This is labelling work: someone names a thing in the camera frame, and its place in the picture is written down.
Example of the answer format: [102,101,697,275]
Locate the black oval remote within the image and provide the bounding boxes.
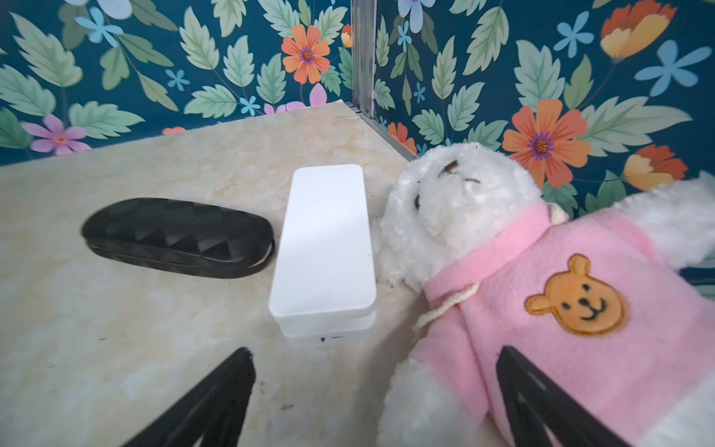
[81,197,277,279]

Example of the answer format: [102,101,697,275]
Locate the white rectangular box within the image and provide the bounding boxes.
[268,164,377,346]

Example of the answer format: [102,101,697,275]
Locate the white teddy bear pink shirt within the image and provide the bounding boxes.
[373,143,714,446]

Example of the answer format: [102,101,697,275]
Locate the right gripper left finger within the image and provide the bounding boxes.
[126,348,256,446]

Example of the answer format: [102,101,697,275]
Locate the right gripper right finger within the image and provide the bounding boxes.
[496,346,627,446]

